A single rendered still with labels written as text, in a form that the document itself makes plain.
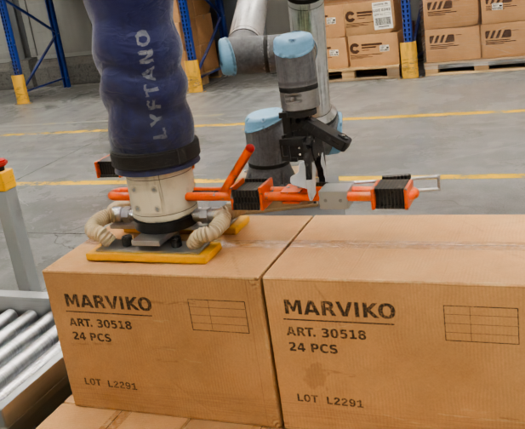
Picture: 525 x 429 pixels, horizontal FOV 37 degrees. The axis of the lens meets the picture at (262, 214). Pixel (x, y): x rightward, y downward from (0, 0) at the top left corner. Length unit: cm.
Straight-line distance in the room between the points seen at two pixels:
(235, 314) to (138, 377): 36
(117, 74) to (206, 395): 81
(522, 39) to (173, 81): 719
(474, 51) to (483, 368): 738
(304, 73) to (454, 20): 720
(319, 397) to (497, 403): 40
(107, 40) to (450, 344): 102
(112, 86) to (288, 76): 42
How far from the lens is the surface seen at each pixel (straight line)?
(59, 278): 208
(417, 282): 169
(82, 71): 1243
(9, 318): 295
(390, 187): 181
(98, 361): 214
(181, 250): 195
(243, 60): 192
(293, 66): 179
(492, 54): 896
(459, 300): 169
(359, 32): 928
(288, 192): 189
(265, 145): 276
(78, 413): 223
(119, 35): 189
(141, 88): 190
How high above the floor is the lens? 165
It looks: 19 degrees down
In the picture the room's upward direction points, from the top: 8 degrees counter-clockwise
